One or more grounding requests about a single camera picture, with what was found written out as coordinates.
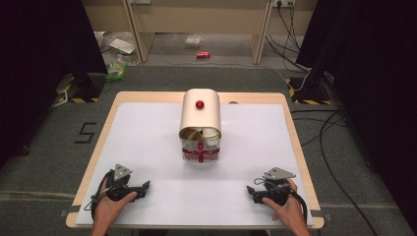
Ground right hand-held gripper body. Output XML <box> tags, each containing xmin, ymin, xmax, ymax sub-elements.
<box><xmin>255</xmin><ymin>166</ymin><xmax>297</xmax><ymax>207</ymax></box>

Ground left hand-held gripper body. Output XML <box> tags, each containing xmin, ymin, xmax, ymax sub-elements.
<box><xmin>105</xmin><ymin>163</ymin><xmax>148</xmax><ymax>203</ymax></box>

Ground cream storage box with drawers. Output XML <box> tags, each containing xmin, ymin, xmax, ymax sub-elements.
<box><xmin>178</xmin><ymin>88</ymin><xmax>223</xmax><ymax>164</ymax></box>

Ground person's left hand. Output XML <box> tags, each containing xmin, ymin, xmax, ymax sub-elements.
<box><xmin>92</xmin><ymin>178</ymin><xmax>139</xmax><ymax>228</ymax></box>

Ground person's right hand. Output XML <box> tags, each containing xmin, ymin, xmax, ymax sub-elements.
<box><xmin>262</xmin><ymin>178</ymin><xmax>305</xmax><ymax>228</ymax></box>

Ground white table mat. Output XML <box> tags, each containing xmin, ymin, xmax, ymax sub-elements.
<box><xmin>75</xmin><ymin>101</ymin><xmax>315</xmax><ymax>228</ymax></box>

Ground black stand base hazard tape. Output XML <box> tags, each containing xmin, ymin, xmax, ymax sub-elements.
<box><xmin>284</xmin><ymin>76</ymin><xmax>332</xmax><ymax>106</ymax></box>
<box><xmin>54</xmin><ymin>72</ymin><xmax>106</xmax><ymax>104</ymax></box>

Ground green plastic bag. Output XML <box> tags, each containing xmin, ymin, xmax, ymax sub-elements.
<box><xmin>104</xmin><ymin>58</ymin><xmax>130</xmax><ymax>83</ymax></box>

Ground white paper sheet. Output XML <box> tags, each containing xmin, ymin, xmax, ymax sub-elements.
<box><xmin>107</xmin><ymin>35</ymin><xmax>137</xmax><ymax>55</ymax></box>

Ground black curtain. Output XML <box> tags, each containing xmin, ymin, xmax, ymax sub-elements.
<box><xmin>295</xmin><ymin>0</ymin><xmax>417</xmax><ymax>227</ymax></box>
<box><xmin>0</xmin><ymin>0</ymin><xmax>109</xmax><ymax>170</ymax></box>

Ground clear plastic package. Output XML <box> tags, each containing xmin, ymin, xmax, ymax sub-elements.
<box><xmin>184</xmin><ymin>34</ymin><xmax>205</xmax><ymax>49</ymax></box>

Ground long black floor cable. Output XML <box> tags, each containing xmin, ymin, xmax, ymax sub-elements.
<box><xmin>290</xmin><ymin>109</ymin><xmax>381</xmax><ymax>236</ymax></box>

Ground black plugged power cables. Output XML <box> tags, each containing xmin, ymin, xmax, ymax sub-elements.
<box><xmin>265</xmin><ymin>2</ymin><xmax>313</xmax><ymax>74</ymax></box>

